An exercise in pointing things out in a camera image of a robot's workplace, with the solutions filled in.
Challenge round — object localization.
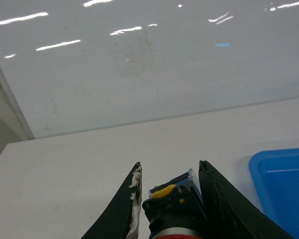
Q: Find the white glossy back board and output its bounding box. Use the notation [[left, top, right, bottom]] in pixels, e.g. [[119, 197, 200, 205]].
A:
[[0, 0, 299, 139]]

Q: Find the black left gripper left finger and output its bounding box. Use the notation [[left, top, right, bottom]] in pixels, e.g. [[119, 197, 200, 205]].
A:
[[82, 162, 142, 239]]

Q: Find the blue plastic tray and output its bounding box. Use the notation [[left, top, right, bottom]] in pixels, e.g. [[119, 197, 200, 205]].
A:
[[249, 148, 299, 239]]

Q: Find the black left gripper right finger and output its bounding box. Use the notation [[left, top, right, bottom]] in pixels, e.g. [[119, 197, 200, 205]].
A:
[[198, 160, 292, 239]]

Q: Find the red mushroom push button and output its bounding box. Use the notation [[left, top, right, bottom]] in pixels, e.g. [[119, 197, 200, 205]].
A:
[[142, 169, 209, 239]]

